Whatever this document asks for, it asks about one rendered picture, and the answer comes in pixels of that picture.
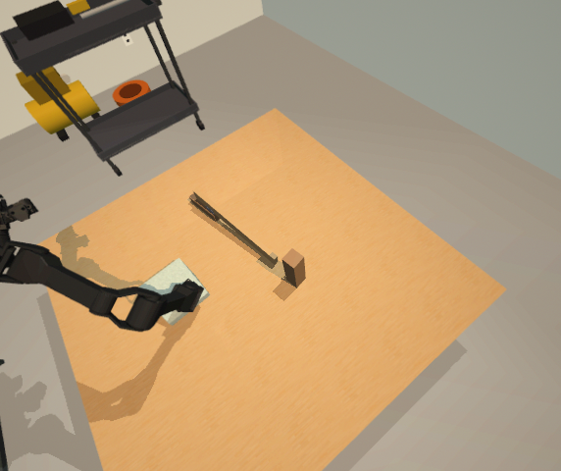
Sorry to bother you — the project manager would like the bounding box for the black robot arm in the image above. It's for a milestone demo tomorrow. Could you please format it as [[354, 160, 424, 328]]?
[[0, 198, 204, 333]]

